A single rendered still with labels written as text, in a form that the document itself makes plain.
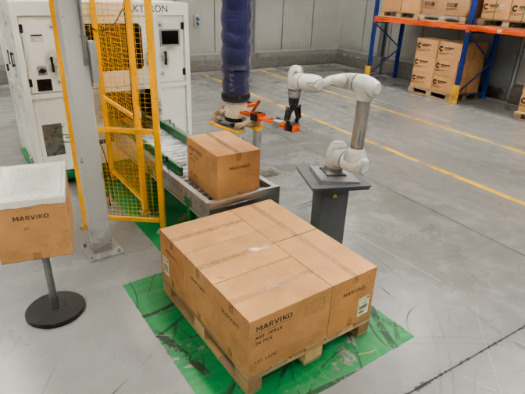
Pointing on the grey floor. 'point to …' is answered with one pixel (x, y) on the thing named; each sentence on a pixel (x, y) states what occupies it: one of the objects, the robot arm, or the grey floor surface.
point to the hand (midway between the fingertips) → (292, 125)
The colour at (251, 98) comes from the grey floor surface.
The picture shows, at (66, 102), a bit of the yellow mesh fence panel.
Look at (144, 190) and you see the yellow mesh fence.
